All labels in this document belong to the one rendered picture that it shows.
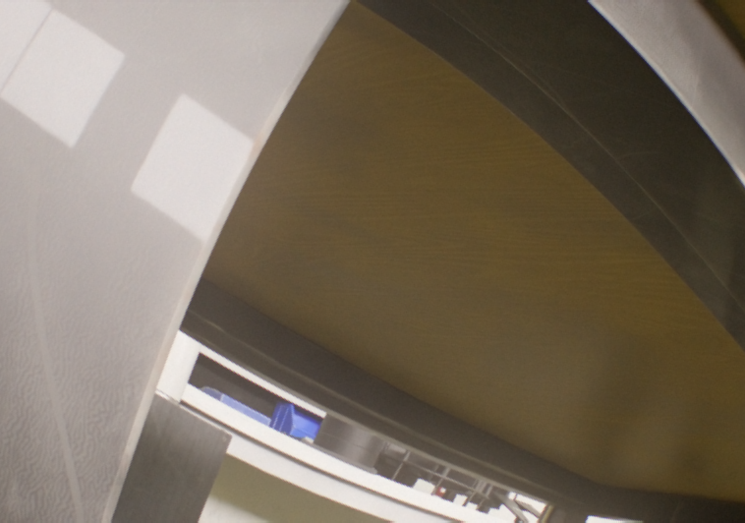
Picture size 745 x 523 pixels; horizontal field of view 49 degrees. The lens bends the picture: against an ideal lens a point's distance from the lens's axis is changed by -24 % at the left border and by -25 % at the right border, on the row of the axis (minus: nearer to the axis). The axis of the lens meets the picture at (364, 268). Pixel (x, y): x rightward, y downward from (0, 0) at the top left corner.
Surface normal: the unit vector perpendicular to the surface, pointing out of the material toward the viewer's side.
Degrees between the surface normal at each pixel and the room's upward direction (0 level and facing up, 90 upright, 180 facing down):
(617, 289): 180
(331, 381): 90
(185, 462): 90
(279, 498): 90
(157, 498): 90
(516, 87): 180
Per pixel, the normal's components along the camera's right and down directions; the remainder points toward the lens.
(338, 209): -0.39, 0.89
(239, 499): 0.47, -0.03
